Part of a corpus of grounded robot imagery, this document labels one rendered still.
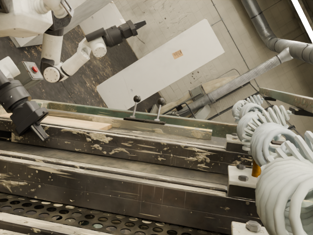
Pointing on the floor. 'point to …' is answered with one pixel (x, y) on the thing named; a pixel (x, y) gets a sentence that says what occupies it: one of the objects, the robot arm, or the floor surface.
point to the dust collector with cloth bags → (193, 101)
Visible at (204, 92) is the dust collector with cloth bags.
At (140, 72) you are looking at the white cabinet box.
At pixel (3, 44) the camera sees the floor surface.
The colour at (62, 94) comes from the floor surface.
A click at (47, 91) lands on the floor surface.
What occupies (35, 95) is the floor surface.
